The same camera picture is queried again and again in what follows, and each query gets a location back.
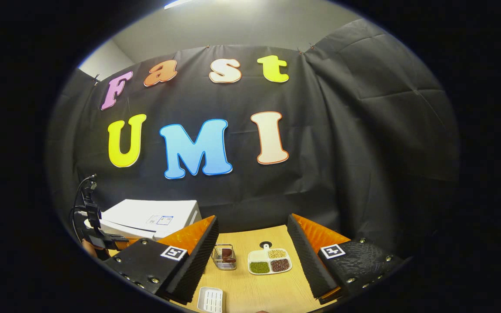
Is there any black backdrop cloth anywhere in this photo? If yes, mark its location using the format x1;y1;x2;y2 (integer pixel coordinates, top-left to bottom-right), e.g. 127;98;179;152
46;20;460;261

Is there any white divided plate with beans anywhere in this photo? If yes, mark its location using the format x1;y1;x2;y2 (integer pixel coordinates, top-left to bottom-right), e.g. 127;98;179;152
247;243;293;275

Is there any white microwave oven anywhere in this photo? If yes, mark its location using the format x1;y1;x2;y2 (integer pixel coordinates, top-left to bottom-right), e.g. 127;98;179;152
84;199;202;244

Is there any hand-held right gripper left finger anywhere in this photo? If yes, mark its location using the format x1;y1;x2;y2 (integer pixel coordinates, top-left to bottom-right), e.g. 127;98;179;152
103;215;220;305

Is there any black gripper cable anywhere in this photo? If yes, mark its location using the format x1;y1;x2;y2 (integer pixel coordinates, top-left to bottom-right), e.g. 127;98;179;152
72;174;99;237

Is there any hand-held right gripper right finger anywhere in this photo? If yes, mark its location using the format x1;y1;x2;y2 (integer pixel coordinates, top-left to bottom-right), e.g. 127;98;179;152
286;213;405;304

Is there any wire mesh basket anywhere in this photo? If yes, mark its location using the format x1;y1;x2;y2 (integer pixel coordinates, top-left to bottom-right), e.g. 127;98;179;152
211;244;237;271

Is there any white rectangular dish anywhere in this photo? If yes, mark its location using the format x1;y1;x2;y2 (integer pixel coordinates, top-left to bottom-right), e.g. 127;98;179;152
197;286;224;313

